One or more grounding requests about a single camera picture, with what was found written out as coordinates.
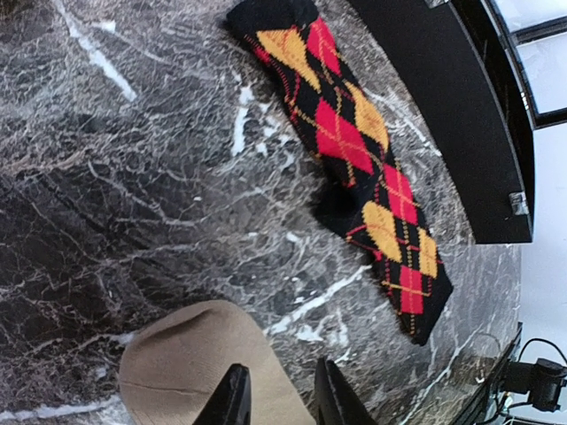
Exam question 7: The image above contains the tan brown sock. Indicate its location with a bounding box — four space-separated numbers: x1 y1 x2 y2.
119 300 315 425

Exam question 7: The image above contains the black argyle sock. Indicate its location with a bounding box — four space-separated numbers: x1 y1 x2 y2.
227 1 453 345

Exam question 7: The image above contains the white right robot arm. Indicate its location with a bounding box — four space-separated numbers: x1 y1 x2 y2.
500 337 566 413

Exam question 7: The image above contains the black glass-lid display box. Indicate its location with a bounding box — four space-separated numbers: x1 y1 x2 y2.
353 1 566 244

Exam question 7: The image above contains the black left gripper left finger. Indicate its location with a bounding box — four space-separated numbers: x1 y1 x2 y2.
193 363 252 425

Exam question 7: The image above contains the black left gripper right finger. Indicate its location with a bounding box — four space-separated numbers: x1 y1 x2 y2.
315 357 377 425

